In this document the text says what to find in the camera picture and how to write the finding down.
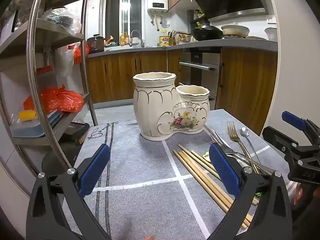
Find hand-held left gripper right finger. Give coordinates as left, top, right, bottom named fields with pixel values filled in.
left=207, top=142, right=293, bottom=240

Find steel kitchen faucet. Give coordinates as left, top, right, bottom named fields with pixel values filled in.
left=130, top=30, right=145, bottom=48

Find cream floral ceramic utensil holder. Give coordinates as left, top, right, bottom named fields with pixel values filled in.
left=132, top=72, right=210, bottom=141

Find silver metal fork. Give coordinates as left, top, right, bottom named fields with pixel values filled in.
left=210, top=131, right=274, bottom=174

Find white clay pot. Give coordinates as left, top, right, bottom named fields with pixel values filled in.
left=221, top=24, right=250, bottom=39

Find built-in steel oven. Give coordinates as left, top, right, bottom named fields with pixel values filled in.
left=179, top=49, right=222, bottom=110

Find clear plastic storage box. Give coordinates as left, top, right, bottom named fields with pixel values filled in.
left=11, top=110, right=64, bottom=138

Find stainless steel shelf rack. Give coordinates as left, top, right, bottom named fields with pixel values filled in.
left=0, top=0, right=98, bottom=170

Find grey kitchen countertop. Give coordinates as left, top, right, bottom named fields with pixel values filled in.
left=88, top=39, right=278, bottom=58

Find clear bag of dark goods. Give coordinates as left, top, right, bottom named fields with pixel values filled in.
left=41, top=7, right=82, bottom=36

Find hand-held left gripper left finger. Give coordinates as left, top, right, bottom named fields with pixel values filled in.
left=26, top=144, right=112, bottom=240

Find white bowl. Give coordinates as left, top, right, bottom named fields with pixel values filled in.
left=264, top=27, right=278, bottom=41

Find gold metal fork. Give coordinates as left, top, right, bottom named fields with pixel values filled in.
left=227, top=121, right=260, bottom=174

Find wooden lower kitchen cabinets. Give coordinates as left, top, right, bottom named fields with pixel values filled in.
left=87, top=47, right=278, bottom=137

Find large orange plastic bag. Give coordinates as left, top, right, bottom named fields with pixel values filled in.
left=24, top=85, right=85, bottom=114

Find white plastic bag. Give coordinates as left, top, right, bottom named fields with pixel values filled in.
left=59, top=44, right=81, bottom=78

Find person's right hand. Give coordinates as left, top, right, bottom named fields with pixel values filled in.
left=292, top=182, right=307, bottom=207

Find plastic jar with orange lid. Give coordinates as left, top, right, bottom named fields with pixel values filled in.
left=37, top=66, right=57, bottom=90

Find yellow plastic item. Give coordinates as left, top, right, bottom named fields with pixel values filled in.
left=19, top=110, right=38, bottom=122

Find hanging orange plastic bag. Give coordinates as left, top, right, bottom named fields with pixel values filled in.
left=73, top=41, right=90, bottom=64

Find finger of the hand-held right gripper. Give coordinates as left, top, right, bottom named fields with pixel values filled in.
left=281, top=110, right=320, bottom=147
left=262, top=126, right=302, bottom=155

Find sliding kitchen window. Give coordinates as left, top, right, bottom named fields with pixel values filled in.
left=104, top=0, right=145, bottom=47

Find silver flower-end spoon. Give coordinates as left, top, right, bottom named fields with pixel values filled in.
left=240, top=127, right=262, bottom=164

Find black wok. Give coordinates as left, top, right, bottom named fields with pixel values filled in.
left=191, top=22, right=224, bottom=42

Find wooden chopstick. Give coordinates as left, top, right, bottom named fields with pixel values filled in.
left=178, top=144, right=253, bottom=222
left=173, top=150, right=251, bottom=229
left=184, top=151, right=234, bottom=203
left=191, top=150, right=259, bottom=205

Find grey table mat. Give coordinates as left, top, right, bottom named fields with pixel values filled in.
left=61, top=109, right=297, bottom=240

